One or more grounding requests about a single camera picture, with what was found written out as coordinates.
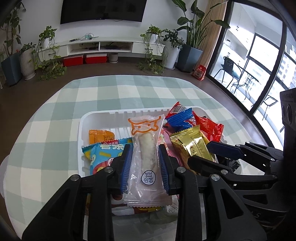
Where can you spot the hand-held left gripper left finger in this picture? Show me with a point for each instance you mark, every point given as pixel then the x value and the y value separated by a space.
pixel 126 166

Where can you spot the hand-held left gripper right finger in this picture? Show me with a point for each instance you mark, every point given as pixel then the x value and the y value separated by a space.
pixel 164 166

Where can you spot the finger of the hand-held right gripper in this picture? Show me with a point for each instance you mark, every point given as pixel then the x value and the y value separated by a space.
pixel 208 165
pixel 224 149

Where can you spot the large red snack packet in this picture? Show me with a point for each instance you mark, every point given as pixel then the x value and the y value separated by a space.
pixel 211 129

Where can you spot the light blue cartoon snack packet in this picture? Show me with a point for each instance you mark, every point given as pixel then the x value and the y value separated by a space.
pixel 104 155

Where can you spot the gold snack packet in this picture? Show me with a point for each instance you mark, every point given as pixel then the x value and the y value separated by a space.
pixel 192 143

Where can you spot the clear packet with orange cat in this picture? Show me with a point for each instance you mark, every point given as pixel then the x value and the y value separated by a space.
pixel 144 143

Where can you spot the orange snack packet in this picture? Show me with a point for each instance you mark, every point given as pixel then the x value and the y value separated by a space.
pixel 99 136

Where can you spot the dark blue snack packet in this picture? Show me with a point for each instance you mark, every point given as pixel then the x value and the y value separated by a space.
pixel 180 119

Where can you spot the white plastic tray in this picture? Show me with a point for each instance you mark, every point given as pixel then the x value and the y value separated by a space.
pixel 104 120

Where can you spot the black metal balcony chair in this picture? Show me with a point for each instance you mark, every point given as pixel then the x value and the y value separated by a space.
pixel 270 102
pixel 227 64

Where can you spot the black metal balcony table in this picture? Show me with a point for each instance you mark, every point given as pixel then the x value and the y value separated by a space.
pixel 248 80

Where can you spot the red paper bag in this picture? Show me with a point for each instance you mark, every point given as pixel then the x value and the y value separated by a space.
pixel 199 72

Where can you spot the green checked tablecloth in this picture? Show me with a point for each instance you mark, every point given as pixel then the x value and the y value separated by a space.
pixel 69 104

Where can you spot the large-leaf plant in grey pot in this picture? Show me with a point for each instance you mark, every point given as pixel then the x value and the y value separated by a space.
pixel 192 59

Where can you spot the black framed glass door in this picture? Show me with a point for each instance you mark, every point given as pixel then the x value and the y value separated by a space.
pixel 220 46

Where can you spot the bushy plant in white pot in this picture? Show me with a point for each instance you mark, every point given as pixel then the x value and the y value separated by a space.
pixel 172 56

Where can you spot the grey round pot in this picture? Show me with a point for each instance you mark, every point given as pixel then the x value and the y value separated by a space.
pixel 113 57

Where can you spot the beige curtain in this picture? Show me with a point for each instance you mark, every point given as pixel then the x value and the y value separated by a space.
pixel 215 34

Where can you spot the white round stool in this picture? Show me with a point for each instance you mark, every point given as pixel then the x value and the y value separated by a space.
pixel 3 173

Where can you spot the white television cabinet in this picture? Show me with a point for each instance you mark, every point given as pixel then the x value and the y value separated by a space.
pixel 76 47

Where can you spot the trailing pothos in white pot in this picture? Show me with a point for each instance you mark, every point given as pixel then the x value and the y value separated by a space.
pixel 47 37
pixel 152 34

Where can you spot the plant in white ribbed pot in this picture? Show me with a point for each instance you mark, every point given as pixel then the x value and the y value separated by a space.
pixel 27 64

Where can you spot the tree plant in blue pot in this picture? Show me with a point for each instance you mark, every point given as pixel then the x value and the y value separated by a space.
pixel 10 69

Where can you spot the wall television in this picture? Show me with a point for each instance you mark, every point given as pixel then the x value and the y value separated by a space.
pixel 104 10

